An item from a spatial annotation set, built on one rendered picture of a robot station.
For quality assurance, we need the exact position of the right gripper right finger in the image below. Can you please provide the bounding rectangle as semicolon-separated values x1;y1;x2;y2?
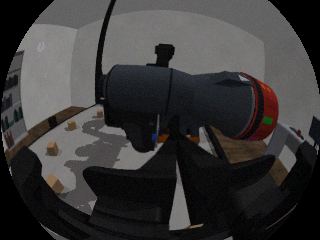
176;133;276;226

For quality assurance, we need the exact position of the black hose nozzle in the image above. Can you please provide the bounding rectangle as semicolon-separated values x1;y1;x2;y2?
98;64;279;153

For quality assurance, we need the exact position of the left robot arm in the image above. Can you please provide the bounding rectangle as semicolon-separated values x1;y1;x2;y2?
146;43;175;68

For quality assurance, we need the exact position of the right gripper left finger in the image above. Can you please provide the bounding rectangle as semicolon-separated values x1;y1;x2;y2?
83;133;178;222

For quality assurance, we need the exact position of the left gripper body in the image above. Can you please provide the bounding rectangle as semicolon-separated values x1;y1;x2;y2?
103;99;190;135

